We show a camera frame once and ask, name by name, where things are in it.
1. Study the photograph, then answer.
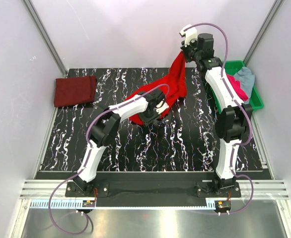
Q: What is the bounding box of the bright red t-shirt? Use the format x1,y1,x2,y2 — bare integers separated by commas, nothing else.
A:
126,52,187,119

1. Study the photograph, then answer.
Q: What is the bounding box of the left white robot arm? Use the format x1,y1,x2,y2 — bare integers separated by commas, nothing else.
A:
70,88,168,196

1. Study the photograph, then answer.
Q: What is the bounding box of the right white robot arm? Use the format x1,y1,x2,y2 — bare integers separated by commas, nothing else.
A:
181,31,253,197

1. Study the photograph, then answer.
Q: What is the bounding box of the green plastic bin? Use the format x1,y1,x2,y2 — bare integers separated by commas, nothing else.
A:
203,57,264,114

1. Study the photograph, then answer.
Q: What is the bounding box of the pink crumpled t-shirt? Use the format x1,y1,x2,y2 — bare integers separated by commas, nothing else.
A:
227,74,249,102

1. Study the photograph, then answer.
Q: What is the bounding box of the grey-blue crumpled t-shirt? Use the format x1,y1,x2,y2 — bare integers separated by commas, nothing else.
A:
234,66,255,98

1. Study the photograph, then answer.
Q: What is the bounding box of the folded maroon t-shirt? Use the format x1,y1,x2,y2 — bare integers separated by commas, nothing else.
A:
54,75,97,108

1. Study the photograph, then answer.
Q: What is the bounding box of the left orange connector block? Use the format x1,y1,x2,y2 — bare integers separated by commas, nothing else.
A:
82,200,95,207

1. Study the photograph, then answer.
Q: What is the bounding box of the orange connector block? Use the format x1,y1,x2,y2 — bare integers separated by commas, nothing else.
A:
82,200,95,207
216,201,231,209

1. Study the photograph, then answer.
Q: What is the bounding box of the right orange connector block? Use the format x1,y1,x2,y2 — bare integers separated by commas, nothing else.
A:
216,201,231,209

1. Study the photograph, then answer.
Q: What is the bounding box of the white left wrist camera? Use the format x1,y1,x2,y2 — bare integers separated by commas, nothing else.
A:
154,100,169,114

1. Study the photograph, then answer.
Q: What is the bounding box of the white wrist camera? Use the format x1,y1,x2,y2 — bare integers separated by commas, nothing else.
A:
154,100,169,114
179,24,198,47

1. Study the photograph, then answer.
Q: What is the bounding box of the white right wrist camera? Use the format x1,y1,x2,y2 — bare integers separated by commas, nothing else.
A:
179,24,198,47

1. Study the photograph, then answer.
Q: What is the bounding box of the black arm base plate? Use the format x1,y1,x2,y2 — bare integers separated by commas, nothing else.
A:
65,172,242,209

